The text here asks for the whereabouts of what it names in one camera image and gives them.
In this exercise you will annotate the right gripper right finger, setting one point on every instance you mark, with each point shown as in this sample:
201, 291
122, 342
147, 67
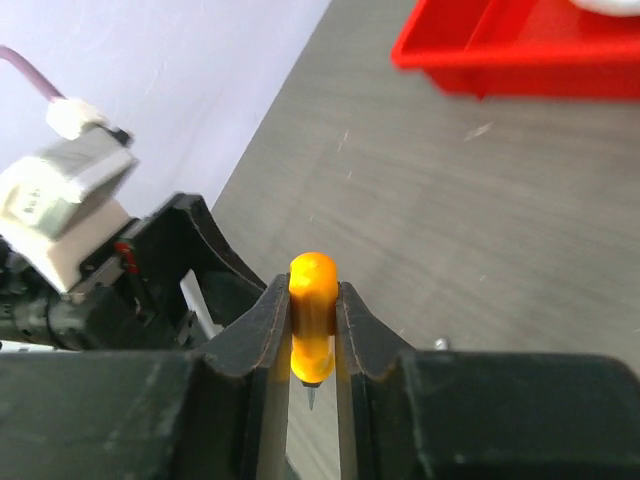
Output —
405, 413

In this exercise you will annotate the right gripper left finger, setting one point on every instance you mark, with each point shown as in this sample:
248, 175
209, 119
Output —
218, 412

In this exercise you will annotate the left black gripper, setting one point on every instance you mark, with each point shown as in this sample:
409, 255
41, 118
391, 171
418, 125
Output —
130, 296

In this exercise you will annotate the yellow handle screwdriver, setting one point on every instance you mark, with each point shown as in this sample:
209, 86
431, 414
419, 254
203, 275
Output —
313, 292

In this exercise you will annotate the red plastic tray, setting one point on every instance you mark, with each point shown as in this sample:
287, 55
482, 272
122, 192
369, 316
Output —
521, 48

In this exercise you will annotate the white plate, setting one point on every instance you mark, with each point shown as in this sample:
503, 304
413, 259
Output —
615, 8

